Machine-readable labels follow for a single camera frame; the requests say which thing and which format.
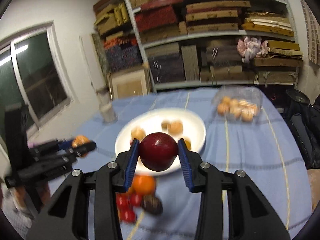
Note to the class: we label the dark mangosteen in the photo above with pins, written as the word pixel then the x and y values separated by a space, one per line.
pixel 152 204

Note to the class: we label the dark plum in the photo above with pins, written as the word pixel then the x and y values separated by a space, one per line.
pixel 158 151

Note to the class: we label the metal storage shelf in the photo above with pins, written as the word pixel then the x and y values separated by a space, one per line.
pixel 215 33

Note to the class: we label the yellow-orange persimmon tomato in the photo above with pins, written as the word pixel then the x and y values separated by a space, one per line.
pixel 187 143

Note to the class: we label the window with frame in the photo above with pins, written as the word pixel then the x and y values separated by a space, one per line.
pixel 34 59

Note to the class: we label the black bag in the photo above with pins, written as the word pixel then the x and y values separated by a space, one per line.
pixel 302 118

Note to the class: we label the hanging patterned curtain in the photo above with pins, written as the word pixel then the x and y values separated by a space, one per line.
pixel 312 29

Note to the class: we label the red tomato small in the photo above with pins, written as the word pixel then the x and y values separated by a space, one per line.
pixel 136 200

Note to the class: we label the striped pepino melon front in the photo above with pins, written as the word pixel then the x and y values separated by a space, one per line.
pixel 138 133

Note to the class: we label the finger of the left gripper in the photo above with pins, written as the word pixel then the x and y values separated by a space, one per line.
pixel 50 147
pixel 55 164

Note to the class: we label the small tan round fruit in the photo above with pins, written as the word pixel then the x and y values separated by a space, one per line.
pixel 165 124

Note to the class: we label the framed picture cardboard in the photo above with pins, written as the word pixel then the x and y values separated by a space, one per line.
pixel 130 82

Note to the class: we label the orange mandarin back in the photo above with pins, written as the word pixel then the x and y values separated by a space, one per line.
pixel 144 185

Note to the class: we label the blue checked tablecloth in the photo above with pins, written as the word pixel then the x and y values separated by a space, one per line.
pixel 266 151

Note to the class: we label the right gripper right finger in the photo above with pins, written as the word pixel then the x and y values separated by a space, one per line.
pixel 250 215

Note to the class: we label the clear plastic fruit box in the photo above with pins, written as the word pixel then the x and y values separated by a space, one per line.
pixel 237 104

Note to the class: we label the pale pepino melon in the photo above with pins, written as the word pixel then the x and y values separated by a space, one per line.
pixel 175 127

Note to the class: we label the orange mandarin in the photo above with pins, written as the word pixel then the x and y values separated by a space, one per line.
pixel 79 140
pixel 144 185

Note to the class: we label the pink crumpled cloth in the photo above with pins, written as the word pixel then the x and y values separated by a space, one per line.
pixel 252 47

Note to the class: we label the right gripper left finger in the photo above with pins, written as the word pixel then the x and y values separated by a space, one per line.
pixel 65 216

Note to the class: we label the red tomato front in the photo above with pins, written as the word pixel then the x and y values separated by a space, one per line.
pixel 127 215

